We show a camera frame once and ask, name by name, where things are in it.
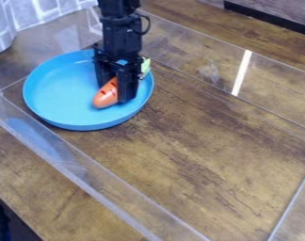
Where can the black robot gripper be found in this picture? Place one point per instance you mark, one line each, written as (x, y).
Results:
(118, 54)

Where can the orange toy carrot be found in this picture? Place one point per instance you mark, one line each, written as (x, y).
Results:
(108, 95)

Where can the blue round tray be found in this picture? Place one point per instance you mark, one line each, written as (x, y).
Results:
(60, 90)

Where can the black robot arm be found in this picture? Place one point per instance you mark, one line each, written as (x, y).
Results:
(118, 8)

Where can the grey patterned curtain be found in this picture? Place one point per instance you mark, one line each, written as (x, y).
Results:
(21, 14)

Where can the clear acrylic front barrier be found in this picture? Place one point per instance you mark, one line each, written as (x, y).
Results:
(145, 215)

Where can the black bar at back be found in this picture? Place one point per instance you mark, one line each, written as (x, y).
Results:
(265, 17)

